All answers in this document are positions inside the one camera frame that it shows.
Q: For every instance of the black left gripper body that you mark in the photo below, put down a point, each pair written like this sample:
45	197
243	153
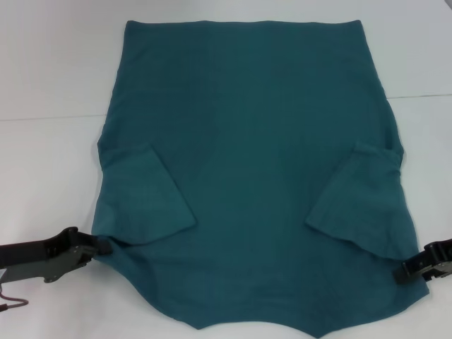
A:
24	261

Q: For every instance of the teal blue t-shirt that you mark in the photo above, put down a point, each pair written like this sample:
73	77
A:
247	169

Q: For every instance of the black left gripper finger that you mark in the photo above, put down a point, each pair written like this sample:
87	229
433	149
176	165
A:
86	256
90	240

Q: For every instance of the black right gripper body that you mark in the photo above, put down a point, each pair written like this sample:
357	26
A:
445	268

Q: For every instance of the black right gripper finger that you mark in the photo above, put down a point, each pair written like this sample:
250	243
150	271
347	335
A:
416	265

